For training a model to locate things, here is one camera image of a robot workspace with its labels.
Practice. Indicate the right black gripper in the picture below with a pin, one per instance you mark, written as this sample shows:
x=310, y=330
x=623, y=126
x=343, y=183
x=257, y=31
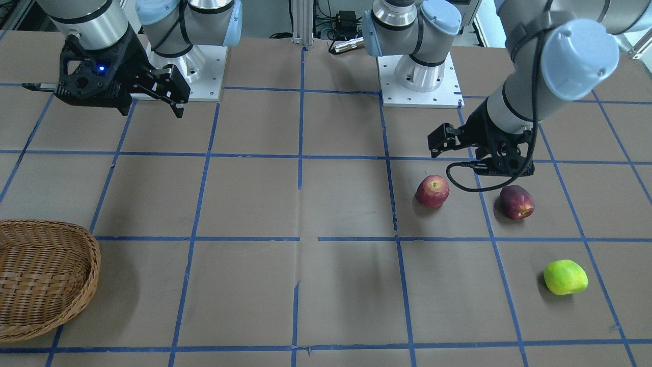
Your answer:
x=131, y=62

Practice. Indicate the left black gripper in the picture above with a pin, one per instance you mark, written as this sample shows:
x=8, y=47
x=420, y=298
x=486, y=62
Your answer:
x=479, y=127

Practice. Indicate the dark red apple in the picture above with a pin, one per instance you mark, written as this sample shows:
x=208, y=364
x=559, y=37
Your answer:
x=516, y=202

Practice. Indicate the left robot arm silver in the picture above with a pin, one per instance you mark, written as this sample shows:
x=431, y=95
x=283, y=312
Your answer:
x=561, y=50

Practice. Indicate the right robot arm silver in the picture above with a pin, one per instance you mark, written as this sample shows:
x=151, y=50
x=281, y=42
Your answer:
x=171, y=51

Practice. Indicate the wicker basket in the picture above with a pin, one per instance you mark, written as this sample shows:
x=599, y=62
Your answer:
x=49, y=274

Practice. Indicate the silver cylinder connector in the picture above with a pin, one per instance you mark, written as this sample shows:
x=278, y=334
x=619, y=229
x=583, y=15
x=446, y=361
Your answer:
x=346, y=46

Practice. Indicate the black power adapter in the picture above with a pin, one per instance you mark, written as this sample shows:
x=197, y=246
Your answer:
x=345, y=20

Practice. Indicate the green apple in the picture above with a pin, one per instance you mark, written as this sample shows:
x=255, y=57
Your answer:
x=565, y=277

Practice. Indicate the aluminium frame post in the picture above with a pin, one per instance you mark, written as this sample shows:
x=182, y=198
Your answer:
x=302, y=23

